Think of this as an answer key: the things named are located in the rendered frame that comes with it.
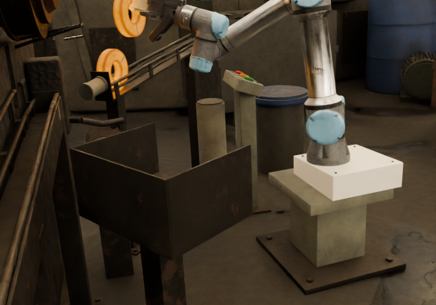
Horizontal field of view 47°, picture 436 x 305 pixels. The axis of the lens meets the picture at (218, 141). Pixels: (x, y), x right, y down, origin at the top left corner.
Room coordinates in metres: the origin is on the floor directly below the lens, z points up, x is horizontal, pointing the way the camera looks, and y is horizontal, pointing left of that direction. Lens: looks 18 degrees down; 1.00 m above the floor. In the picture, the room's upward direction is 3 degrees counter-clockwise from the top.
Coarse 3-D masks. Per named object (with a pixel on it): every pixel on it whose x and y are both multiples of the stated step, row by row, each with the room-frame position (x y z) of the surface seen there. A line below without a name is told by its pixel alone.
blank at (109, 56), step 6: (102, 54) 1.76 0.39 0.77; (108, 54) 1.76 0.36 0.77; (114, 54) 1.79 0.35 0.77; (120, 54) 1.82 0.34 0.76; (102, 60) 1.74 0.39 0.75; (108, 60) 1.75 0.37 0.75; (114, 60) 1.79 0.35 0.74; (120, 60) 1.82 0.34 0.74; (126, 60) 1.85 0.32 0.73; (102, 66) 1.73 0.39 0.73; (108, 66) 1.75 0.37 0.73; (114, 66) 1.83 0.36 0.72; (120, 66) 1.82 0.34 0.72; (126, 66) 1.85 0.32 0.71; (120, 72) 1.82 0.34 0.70; (126, 72) 1.85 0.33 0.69; (114, 78) 1.81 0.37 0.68; (120, 90) 1.80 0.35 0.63
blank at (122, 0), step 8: (120, 0) 1.70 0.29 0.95; (128, 0) 1.73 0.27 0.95; (120, 8) 1.69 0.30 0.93; (120, 16) 1.68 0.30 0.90; (128, 16) 1.72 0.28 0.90; (136, 16) 1.79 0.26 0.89; (144, 16) 1.81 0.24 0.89; (120, 24) 1.69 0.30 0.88; (128, 24) 1.72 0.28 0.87; (136, 24) 1.76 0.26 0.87; (144, 24) 1.81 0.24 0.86; (128, 32) 1.71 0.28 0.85; (136, 32) 1.75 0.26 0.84
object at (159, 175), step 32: (96, 160) 0.82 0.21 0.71; (128, 160) 0.96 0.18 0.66; (224, 160) 0.79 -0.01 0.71; (96, 192) 0.83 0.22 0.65; (128, 192) 0.76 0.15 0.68; (160, 192) 0.70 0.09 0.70; (192, 192) 0.73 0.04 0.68; (224, 192) 0.79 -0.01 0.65; (128, 224) 0.77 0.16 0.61; (160, 224) 0.71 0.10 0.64; (192, 224) 0.73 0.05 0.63; (224, 224) 0.78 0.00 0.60; (160, 256) 0.83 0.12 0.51; (160, 288) 0.84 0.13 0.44
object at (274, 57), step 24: (288, 24) 3.62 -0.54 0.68; (336, 24) 3.81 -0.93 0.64; (240, 48) 3.44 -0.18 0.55; (264, 48) 3.53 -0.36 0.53; (288, 48) 3.62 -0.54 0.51; (336, 48) 3.81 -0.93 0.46; (216, 72) 3.40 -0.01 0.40; (264, 72) 3.52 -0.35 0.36; (288, 72) 3.62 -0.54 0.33; (216, 96) 3.41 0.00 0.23
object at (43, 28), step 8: (0, 0) 1.11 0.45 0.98; (8, 0) 1.12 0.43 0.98; (16, 0) 1.12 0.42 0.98; (24, 0) 1.13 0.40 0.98; (8, 8) 1.13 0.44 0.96; (16, 8) 1.14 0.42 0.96; (24, 8) 1.14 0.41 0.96; (32, 8) 1.14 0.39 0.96; (8, 16) 1.15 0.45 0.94; (16, 16) 1.15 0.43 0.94; (24, 16) 1.16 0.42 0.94; (32, 16) 1.15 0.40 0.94; (8, 24) 1.17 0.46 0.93; (16, 24) 1.17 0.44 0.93; (24, 24) 1.18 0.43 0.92; (32, 24) 1.17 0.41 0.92; (40, 24) 1.24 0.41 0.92; (16, 32) 1.22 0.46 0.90; (24, 32) 1.22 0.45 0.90; (32, 32) 1.23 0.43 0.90; (40, 32) 1.21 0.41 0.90
